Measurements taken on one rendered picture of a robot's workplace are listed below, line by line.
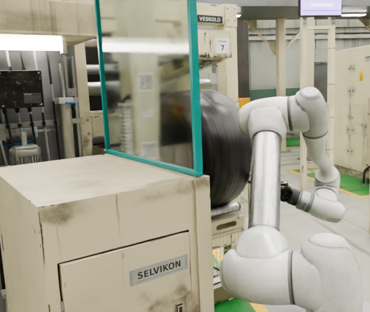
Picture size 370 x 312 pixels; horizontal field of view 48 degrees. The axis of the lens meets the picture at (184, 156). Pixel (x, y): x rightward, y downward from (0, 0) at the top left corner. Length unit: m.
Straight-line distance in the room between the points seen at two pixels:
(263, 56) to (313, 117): 10.58
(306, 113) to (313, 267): 0.58
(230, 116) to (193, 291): 0.98
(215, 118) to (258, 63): 10.28
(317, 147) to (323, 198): 0.37
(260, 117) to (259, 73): 10.51
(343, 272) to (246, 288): 0.27
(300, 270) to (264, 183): 0.32
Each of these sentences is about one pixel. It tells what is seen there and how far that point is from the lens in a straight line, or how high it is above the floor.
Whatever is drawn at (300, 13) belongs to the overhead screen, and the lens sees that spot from 5.74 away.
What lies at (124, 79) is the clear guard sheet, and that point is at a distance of 1.27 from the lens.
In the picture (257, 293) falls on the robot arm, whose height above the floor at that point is 0.89.
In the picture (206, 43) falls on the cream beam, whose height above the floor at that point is 1.71.
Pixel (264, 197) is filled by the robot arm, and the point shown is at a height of 1.12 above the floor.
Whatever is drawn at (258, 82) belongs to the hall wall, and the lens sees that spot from 12.02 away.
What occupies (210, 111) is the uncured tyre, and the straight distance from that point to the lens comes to 1.80.
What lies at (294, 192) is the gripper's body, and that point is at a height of 0.99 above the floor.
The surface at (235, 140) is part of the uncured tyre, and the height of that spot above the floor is 1.25.
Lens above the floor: 1.47
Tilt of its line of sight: 9 degrees down
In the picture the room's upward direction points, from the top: 3 degrees counter-clockwise
